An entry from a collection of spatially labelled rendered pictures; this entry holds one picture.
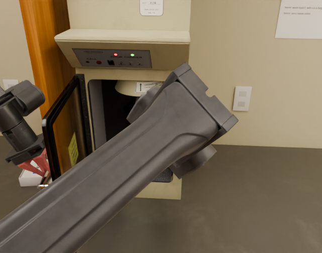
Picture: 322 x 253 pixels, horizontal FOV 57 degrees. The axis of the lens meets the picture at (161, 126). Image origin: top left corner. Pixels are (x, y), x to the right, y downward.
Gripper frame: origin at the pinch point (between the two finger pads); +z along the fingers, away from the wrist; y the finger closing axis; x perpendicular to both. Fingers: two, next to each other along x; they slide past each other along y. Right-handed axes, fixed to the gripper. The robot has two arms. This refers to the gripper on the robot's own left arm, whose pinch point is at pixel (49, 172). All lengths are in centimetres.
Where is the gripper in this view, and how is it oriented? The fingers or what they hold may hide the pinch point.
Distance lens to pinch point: 78.9
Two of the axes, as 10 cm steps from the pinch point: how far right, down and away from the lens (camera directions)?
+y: -9.1, 3.8, 1.7
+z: 4.2, 8.1, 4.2
